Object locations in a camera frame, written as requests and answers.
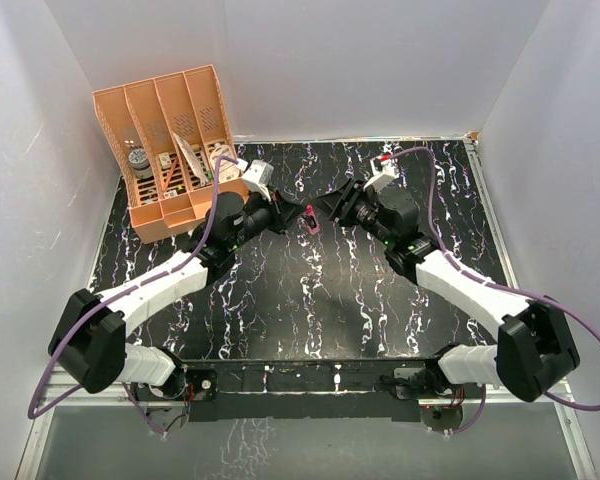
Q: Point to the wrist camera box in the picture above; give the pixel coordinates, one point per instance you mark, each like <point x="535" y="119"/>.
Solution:
<point x="384" y="171"/>
<point x="257" y="176"/>

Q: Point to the white packet in organizer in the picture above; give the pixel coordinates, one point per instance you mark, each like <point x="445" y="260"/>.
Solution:
<point x="191" y="159"/>

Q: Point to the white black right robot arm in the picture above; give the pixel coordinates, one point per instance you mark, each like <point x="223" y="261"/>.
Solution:
<point x="533" y="348"/>

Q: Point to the small white card box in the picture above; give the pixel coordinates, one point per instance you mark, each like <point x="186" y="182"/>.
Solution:
<point x="165" y="161"/>

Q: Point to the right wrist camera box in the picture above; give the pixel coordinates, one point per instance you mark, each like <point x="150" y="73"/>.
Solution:
<point x="384" y="171"/>

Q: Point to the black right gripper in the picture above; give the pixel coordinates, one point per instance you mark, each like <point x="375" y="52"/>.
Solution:
<point x="339" y="205"/>

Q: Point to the orange plastic file organizer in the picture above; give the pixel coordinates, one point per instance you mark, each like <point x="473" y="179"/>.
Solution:
<point x="144" y="114"/>

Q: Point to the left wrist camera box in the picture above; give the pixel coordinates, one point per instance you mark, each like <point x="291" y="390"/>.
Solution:
<point x="257" y="176"/>

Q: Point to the round grey tin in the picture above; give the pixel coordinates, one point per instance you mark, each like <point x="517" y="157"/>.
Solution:
<point x="140" y="164"/>

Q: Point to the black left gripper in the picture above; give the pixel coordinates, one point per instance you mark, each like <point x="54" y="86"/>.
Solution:
<point x="282" y="213"/>

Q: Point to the white label packet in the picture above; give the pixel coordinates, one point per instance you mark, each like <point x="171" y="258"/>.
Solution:
<point x="219" y="157"/>

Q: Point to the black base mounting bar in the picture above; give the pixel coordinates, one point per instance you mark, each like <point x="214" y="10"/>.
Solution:
<point x="396" y="389"/>

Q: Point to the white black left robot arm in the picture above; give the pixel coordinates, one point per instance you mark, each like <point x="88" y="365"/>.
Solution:
<point x="90" y="341"/>

